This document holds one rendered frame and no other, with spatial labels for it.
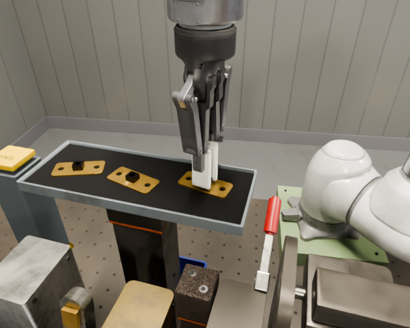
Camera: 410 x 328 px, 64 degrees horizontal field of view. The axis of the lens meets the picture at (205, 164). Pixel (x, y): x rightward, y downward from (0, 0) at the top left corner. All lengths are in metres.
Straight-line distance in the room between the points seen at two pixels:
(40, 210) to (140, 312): 0.34
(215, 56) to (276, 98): 2.41
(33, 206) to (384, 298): 0.59
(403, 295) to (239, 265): 0.65
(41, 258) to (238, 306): 0.29
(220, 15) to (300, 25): 2.28
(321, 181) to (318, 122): 2.02
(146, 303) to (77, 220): 0.76
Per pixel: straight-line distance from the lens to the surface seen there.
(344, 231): 1.07
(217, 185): 0.52
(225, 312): 0.47
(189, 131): 0.42
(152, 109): 2.96
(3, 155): 0.70
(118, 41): 2.85
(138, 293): 0.50
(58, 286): 0.55
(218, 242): 1.06
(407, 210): 0.85
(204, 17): 0.38
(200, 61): 0.39
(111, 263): 1.04
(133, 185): 0.53
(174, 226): 0.62
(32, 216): 0.72
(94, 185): 0.55
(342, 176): 0.91
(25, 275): 0.53
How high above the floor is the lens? 1.48
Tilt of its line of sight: 34 degrees down
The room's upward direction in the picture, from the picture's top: straight up
